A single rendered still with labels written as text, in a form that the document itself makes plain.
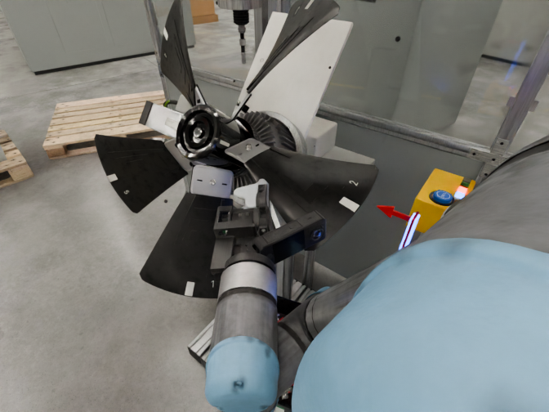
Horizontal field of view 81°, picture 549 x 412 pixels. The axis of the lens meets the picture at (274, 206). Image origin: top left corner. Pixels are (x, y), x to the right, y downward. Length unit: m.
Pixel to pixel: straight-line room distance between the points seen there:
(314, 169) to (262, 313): 0.34
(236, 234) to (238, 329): 0.16
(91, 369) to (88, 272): 0.62
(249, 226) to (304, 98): 0.53
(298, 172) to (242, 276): 0.28
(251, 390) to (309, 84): 0.77
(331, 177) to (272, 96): 0.42
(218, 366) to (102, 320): 1.65
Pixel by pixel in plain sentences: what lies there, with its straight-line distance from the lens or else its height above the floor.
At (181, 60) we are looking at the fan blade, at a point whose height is 1.31.
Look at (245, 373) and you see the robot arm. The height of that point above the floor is 1.21.
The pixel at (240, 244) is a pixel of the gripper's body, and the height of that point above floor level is 1.19.
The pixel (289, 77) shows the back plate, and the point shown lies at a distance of 0.97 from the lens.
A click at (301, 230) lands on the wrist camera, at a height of 1.21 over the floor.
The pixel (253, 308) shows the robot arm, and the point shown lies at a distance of 0.37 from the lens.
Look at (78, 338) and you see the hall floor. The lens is 1.98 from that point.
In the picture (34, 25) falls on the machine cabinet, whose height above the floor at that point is 0.61.
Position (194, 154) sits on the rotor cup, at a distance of 0.68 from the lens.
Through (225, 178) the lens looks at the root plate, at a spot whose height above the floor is 1.12.
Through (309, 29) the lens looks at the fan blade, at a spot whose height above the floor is 1.41.
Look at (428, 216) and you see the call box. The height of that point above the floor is 1.04.
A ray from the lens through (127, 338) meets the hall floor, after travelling 1.87.
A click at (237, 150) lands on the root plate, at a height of 1.19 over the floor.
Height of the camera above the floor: 1.53
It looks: 40 degrees down
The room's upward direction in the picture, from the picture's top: straight up
